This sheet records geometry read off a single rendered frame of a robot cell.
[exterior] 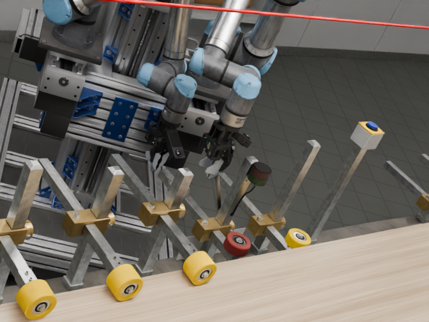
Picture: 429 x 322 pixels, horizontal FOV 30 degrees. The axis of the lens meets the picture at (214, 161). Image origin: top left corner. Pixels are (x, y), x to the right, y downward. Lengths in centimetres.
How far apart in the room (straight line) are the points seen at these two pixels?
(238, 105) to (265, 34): 51
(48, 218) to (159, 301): 134
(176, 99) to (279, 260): 61
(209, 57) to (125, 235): 125
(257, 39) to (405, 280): 95
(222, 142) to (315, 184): 255
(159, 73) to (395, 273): 101
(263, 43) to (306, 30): 376
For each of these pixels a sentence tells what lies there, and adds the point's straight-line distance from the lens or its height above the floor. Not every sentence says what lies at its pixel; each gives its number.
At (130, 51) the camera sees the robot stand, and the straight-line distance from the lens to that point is 299.
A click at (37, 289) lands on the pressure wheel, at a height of 98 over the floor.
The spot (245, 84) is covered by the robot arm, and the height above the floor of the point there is 135.
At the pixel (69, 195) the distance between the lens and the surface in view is 225.
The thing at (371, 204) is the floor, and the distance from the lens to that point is 504.
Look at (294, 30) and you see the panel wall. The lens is 646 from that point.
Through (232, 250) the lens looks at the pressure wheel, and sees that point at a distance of 243.
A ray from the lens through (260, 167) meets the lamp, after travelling 240.
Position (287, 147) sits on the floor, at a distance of 516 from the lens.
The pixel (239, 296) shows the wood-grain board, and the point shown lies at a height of 90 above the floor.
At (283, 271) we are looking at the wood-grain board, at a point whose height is 90.
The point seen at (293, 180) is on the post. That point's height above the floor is 102.
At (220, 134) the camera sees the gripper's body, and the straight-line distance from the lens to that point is 237.
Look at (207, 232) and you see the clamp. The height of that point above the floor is 86.
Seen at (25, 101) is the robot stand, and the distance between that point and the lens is 411.
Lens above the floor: 225
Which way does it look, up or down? 29 degrees down
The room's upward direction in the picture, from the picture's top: 25 degrees clockwise
